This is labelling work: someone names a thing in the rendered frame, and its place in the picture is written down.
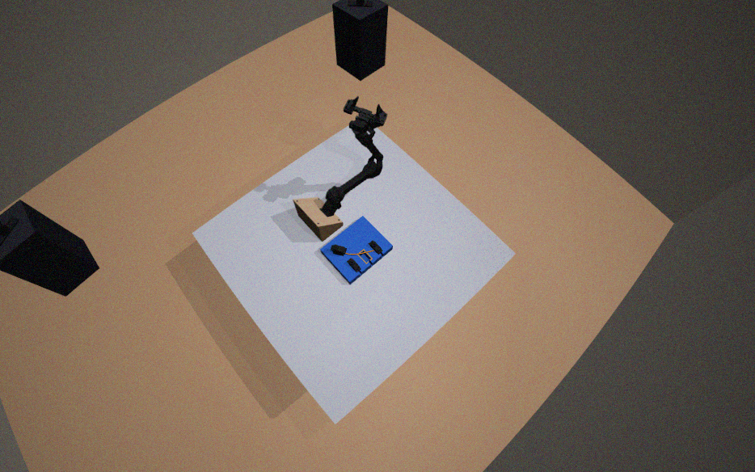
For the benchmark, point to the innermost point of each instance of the blue flat deck plate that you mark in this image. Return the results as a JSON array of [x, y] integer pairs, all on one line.
[[359, 237]]

